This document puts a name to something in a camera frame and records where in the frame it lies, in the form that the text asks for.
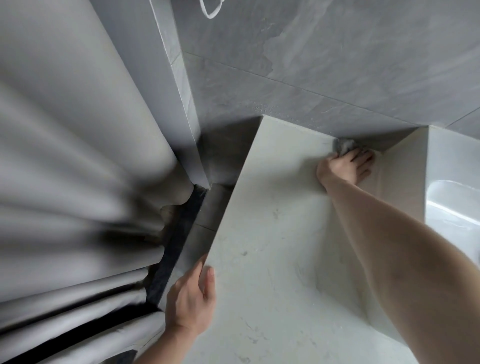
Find person's left hand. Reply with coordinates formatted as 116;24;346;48
164;254;217;338

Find person's right forearm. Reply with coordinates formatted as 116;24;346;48
325;178;480;364

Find white cord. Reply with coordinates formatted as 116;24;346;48
198;0;226;20

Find white marble bathtub ledge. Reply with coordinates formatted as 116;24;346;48
136;115;430;364

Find person's left forearm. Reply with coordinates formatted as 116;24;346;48
134;325;199;364

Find grey cleaning cloth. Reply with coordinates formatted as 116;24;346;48
333;137;358;157

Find grey shower curtain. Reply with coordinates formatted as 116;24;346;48
0;0;194;364

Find person's right hand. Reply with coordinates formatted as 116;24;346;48
316;147;376;193

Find white bathtub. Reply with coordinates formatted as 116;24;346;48
425;125;480;268

